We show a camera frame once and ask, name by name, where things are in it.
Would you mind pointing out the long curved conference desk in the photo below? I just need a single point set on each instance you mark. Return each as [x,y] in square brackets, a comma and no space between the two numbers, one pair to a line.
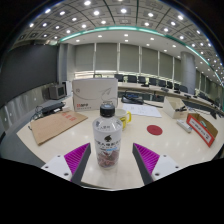
[153,90]

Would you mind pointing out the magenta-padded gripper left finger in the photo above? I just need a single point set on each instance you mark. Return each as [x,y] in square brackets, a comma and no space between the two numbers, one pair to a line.
[76,159]

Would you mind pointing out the group of ceiling lights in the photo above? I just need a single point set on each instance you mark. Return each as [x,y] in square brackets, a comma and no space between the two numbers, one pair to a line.
[96,12]

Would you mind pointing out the brown kraft envelope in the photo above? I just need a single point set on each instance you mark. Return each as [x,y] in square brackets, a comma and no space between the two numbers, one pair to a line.
[55,126]

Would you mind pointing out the grey CRT monitor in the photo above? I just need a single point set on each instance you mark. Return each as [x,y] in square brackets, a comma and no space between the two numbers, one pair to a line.
[57,91]

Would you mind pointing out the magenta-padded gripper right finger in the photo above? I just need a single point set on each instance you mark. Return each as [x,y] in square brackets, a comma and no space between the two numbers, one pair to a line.
[147,159]

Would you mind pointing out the open white cardboard box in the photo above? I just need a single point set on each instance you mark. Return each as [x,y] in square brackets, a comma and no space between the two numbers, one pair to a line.
[170,108]

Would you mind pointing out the flat round red coaster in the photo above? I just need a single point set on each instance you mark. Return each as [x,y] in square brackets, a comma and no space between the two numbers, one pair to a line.
[154,130]

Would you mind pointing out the row of black office chairs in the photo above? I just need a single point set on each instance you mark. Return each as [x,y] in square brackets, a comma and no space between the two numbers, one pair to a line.
[141,79]

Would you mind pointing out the clear bottle with black cap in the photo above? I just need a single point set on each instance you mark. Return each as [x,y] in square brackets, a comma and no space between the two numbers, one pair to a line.
[107,136]

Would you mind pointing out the white paper ream carton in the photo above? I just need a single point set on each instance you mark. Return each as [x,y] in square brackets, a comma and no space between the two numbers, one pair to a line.
[93,91]

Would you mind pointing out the black tool in white box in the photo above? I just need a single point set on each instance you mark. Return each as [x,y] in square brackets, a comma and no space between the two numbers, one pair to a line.
[181,108]

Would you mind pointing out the white mug with yellow print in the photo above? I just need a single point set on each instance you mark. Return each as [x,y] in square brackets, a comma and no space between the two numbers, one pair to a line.
[125,117]

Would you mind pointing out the open brown box, red side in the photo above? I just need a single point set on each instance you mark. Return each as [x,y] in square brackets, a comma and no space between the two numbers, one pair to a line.
[200,130]

